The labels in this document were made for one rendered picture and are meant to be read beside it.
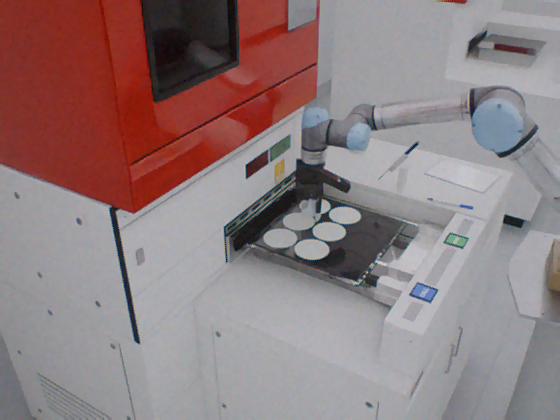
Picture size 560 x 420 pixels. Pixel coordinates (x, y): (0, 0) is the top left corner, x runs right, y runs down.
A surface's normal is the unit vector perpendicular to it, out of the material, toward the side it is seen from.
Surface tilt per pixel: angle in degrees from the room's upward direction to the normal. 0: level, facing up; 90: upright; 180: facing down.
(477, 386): 0
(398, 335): 90
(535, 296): 0
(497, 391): 0
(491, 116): 84
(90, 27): 90
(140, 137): 90
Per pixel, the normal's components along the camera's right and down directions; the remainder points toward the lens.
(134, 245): 0.85, 0.28
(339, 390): -0.52, 0.45
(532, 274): 0.00, -0.84
